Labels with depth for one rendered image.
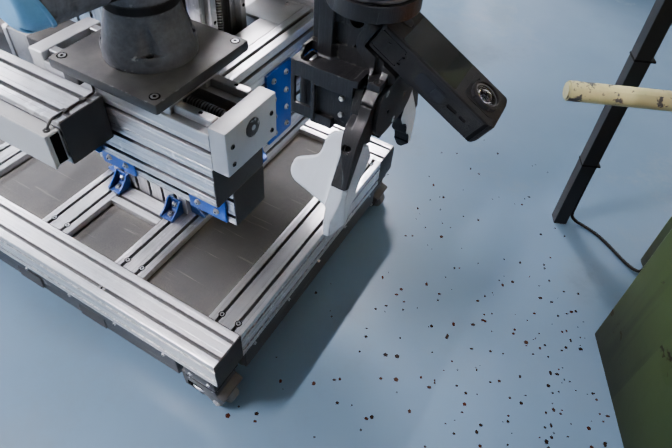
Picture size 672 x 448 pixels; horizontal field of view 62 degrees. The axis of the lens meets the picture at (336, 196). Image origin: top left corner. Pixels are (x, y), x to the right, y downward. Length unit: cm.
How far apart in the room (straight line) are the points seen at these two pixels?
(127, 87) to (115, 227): 69
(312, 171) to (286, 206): 104
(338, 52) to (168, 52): 49
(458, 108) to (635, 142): 201
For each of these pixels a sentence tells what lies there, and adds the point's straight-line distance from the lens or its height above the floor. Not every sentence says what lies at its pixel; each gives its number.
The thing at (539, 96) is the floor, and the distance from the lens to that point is 249.
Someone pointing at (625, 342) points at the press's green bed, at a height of 14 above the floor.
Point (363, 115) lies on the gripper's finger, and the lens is 44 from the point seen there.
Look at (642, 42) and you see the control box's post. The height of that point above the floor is 65.
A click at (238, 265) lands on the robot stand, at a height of 21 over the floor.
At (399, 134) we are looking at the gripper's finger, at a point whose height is 96.
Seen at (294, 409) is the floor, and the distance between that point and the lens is 144.
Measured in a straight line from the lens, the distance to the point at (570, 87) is 135.
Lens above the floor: 132
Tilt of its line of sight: 45 degrees down
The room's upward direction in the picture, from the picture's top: 5 degrees clockwise
